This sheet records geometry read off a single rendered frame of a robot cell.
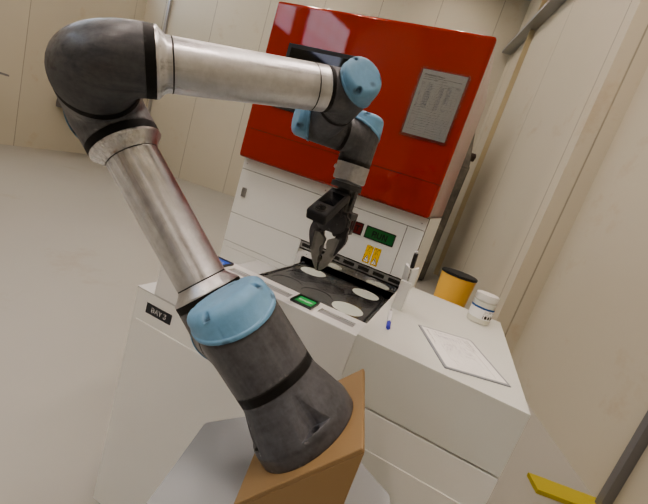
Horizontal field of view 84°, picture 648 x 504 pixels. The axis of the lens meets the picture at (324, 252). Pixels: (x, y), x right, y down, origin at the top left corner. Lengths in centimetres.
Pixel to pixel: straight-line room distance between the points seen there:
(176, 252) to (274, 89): 30
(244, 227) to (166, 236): 102
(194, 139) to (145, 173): 909
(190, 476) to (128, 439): 72
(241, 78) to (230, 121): 880
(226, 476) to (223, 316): 25
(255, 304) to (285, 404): 13
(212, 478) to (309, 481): 16
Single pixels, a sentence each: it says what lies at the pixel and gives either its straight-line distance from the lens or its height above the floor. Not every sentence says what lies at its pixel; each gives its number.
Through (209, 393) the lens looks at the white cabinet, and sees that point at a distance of 104.
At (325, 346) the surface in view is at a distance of 83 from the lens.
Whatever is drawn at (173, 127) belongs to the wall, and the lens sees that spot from 1001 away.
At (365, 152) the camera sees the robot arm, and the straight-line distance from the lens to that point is 80.
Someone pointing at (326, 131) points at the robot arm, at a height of 134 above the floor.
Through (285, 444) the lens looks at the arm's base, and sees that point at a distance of 50.
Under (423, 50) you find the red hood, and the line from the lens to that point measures 142.
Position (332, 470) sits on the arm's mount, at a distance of 49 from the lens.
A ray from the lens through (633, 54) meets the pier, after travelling 412.
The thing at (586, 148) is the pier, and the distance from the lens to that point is 387.
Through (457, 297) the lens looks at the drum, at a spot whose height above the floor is 39.
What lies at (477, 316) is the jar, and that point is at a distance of 124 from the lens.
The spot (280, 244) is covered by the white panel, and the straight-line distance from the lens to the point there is 153.
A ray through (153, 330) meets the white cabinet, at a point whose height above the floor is 72.
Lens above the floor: 127
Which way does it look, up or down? 12 degrees down
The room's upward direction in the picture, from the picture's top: 18 degrees clockwise
